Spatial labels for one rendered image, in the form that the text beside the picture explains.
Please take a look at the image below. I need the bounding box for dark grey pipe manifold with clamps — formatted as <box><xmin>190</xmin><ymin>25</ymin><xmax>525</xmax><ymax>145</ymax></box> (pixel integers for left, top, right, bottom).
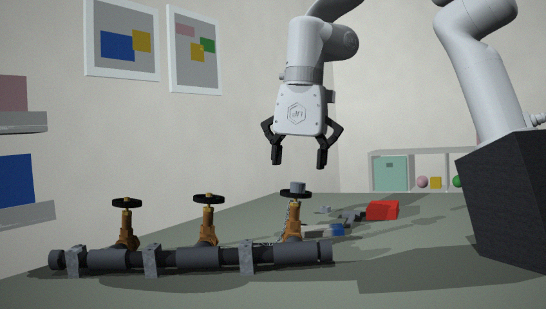
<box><xmin>48</xmin><ymin>192</ymin><xmax>333</xmax><ymax>278</ymax></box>

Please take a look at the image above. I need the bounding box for red block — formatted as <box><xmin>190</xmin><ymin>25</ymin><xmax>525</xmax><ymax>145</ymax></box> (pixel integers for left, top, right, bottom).
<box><xmin>366</xmin><ymin>200</ymin><xmax>399</xmax><ymax>220</ymax></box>

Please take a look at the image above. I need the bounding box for black tag with metal chain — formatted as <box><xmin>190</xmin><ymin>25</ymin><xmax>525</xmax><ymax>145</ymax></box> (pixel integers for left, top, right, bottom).
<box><xmin>253</xmin><ymin>200</ymin><xmax>302</xmax><ymax>247</ymax></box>

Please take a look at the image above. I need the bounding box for grey cylinder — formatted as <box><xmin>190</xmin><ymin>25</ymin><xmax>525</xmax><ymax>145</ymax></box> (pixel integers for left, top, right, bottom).
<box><xmin>290</xmin><ymin>182</ymin><xmax>306</xmax><ymax>193</ymax></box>

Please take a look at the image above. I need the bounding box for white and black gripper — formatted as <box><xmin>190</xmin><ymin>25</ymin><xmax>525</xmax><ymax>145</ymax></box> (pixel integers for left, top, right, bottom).
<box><xmin>260</xmin><ymin>81</ymin><xmax>344</xmax><ymax>170</ymax></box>

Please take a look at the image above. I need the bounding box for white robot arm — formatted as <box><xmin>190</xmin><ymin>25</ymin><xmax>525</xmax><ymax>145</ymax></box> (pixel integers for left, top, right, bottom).
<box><xmin>279</xmin><ymin>0</ymin><xmax>546</xmax><ymax>151</ymax></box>

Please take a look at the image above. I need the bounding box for bag of cable ties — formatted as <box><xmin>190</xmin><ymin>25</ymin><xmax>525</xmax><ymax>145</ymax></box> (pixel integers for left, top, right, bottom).
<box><xmin>301</xmin><ymin>223</ymin><xmax>344</xmax><ymax>238</ymax></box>

